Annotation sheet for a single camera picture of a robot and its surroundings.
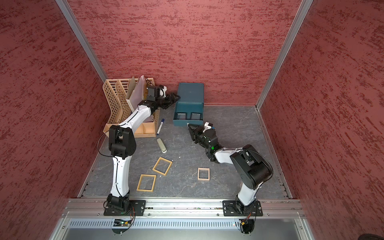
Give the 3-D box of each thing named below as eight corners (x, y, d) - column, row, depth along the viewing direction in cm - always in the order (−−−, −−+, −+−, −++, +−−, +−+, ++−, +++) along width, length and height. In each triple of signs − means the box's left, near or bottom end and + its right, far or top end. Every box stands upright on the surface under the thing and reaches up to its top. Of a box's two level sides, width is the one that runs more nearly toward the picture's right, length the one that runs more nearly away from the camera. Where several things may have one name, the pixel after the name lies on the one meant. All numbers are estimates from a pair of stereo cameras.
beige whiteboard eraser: (163, 154, 95) (162, 152, 93) (156, 142, 101) (155, 139, 98) (167, 151, 97) (167, 149, 94) (160, 140, 102) (159, 137, 100)
